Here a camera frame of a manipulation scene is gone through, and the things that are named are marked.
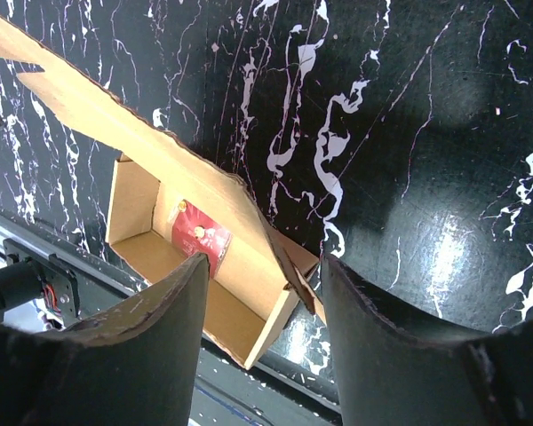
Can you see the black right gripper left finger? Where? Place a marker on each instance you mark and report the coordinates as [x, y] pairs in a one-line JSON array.
[[132, 364]]

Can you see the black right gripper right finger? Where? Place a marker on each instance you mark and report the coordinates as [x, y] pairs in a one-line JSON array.
[[397, 365]]

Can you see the small red plastic packet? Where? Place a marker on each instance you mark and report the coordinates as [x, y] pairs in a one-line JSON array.
[[192, 231]]

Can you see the brown cardboard box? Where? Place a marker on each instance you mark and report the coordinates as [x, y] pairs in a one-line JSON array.
[[263, 274]]

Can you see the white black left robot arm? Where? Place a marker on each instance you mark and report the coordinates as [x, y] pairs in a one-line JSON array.
[[37, 292]]

